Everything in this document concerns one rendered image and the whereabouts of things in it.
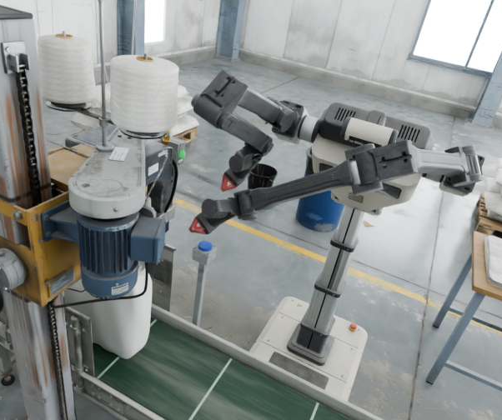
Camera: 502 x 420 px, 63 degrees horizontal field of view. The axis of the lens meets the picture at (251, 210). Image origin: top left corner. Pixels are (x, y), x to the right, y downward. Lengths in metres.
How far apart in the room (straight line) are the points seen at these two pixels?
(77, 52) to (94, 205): 0.42
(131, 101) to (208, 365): 1.29
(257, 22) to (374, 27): 2.54
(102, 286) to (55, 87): 0.53
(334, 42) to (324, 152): 7.92
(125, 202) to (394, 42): 8.38
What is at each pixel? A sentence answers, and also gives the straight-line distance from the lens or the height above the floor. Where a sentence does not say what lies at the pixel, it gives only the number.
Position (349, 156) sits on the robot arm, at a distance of 1.03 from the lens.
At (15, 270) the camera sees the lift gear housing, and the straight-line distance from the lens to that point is 1.24.
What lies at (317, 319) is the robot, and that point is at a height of 0.50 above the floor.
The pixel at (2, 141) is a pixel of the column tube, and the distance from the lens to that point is 1.09.
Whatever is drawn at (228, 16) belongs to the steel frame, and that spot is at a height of 0.89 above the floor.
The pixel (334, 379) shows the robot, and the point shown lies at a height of 0.26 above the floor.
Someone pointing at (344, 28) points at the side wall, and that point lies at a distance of 9.30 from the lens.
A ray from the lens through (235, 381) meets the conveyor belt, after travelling 1.93.
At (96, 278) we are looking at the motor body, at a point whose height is 1.17.
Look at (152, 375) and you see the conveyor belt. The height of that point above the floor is 0.38.
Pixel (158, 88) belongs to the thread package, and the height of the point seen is 1.64.
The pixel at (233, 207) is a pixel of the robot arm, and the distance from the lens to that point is 1.21.
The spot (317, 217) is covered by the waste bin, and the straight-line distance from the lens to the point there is 3.63.
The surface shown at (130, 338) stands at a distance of 1.86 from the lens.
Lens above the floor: 1.92
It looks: 30 degrees down
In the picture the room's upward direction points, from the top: 10 degrees clockwise
